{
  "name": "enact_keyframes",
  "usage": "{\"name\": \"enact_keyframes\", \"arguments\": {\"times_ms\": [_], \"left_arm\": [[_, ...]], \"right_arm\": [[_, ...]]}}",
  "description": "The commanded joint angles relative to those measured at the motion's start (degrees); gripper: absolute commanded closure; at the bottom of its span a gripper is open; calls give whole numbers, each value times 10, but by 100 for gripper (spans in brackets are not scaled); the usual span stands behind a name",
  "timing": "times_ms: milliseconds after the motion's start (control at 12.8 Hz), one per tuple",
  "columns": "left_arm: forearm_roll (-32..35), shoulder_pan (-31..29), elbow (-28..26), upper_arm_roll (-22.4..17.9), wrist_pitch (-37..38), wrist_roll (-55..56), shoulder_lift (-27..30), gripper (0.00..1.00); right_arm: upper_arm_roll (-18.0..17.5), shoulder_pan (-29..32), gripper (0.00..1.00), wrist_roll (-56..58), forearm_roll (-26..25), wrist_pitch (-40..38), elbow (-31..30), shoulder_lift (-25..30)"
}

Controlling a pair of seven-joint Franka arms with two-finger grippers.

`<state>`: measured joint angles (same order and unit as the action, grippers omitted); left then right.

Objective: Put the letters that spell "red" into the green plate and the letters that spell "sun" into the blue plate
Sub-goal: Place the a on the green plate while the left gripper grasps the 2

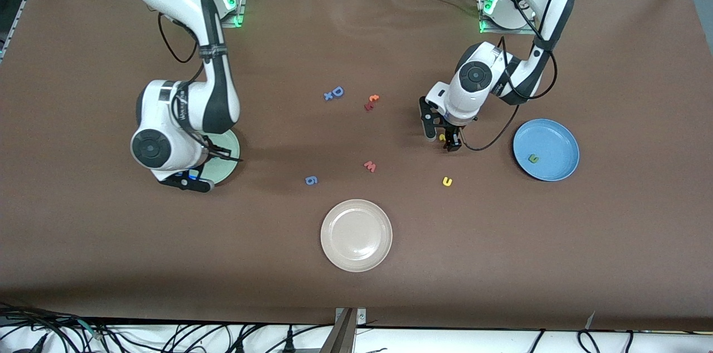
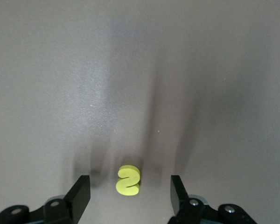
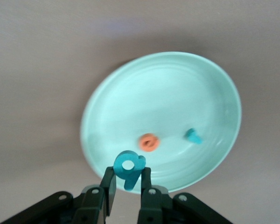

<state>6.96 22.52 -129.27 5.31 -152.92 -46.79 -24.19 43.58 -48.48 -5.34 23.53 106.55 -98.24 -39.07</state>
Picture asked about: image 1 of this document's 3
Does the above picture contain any blue plate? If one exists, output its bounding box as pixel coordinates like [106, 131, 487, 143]
[512, 119, 580, 182]

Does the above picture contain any white plate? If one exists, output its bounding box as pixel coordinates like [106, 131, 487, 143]
[320, 199, 393, 273]

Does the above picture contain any light green plate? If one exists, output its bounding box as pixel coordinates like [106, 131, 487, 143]
[198, 129, 241, 185]

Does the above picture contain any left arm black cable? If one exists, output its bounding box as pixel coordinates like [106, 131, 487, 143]
[460, 0, 577, 151]

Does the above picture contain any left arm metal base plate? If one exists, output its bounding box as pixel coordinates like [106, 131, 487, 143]
[478, 0, 536, 35]

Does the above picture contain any metal table bracket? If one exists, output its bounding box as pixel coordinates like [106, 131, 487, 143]
[319, 307, 367, 353]

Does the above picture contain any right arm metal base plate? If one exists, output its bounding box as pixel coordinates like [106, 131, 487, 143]
[220, 0, 248, 28]

